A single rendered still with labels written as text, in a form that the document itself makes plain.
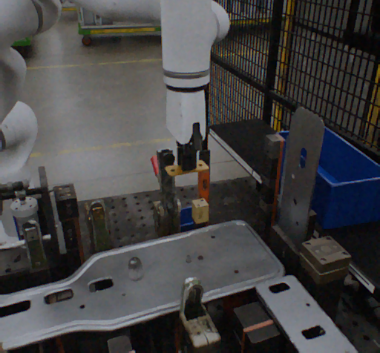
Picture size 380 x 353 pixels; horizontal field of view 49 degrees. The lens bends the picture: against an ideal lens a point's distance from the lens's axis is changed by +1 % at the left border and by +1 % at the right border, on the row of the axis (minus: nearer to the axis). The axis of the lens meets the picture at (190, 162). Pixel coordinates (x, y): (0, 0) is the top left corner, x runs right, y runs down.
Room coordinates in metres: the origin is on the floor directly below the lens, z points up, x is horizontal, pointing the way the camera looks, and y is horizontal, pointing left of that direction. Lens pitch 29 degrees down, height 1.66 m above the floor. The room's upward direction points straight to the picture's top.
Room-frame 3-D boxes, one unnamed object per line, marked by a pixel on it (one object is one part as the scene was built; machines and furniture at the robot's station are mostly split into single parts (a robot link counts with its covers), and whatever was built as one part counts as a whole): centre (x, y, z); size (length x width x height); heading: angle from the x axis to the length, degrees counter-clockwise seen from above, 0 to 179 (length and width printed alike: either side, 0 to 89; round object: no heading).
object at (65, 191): (0.85, 0.31, 0.91); 0.07 x 0.05 x 0.42; 21
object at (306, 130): (0.82, -0.25, 1.17); 0.12 x 0.01 x 0.34; 21
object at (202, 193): (0.91, -0.04, 0.95); 0.03 x 0.01 x 0.50; 111
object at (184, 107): (0.73, 0.01, 1.38); 0.10 x 0.07 x 0.11; 21
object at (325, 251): (0.71, -0.30, 0.88); 0.08 x 0.08 x 0.36; 21
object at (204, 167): (0.73, 0.01, 1.25); 0.08 x 0.04 x 0.01; 111
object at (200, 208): (0.88, -0.03, 0.88); 0.04 x 0.04 x 0.36; 21
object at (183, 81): (0.73, 0.01, 1.44); 0.09 x 0.08 x 0.03; 21
